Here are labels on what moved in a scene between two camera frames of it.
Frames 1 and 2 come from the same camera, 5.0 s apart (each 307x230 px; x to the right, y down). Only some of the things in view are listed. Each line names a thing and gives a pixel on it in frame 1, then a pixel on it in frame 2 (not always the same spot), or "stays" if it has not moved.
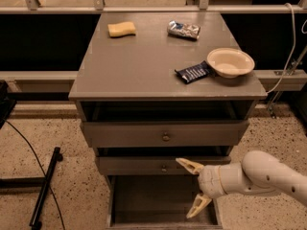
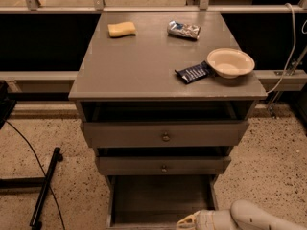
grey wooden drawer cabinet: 153,87 stays
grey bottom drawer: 157,202 stays
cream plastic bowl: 230,62 stays
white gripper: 209,180 to 206,220
